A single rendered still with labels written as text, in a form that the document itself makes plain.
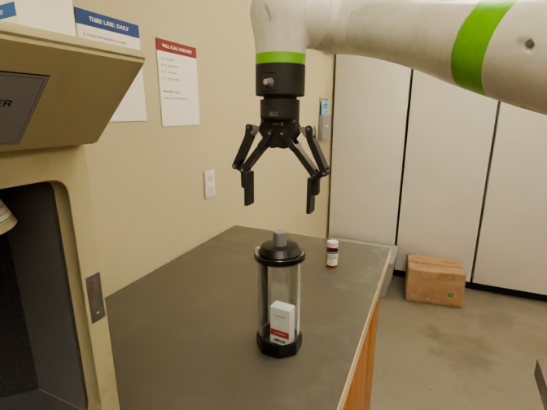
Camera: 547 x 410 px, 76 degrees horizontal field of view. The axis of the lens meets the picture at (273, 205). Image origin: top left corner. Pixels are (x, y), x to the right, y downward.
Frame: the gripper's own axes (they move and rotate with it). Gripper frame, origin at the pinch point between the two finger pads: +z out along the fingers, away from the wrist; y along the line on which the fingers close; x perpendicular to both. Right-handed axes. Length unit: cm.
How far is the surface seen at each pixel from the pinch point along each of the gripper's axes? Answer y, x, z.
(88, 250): -12.7, -33.9, 0.2
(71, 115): -6.9, -37.9, -17.3
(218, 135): -57, 65, -8
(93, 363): -15.2, -33.8, 18.7
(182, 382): -11.7, -18.6, 33.1
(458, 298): 57, 213, 117
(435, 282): 39, 210, 107
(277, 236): 0.4, -1.4, 6.7
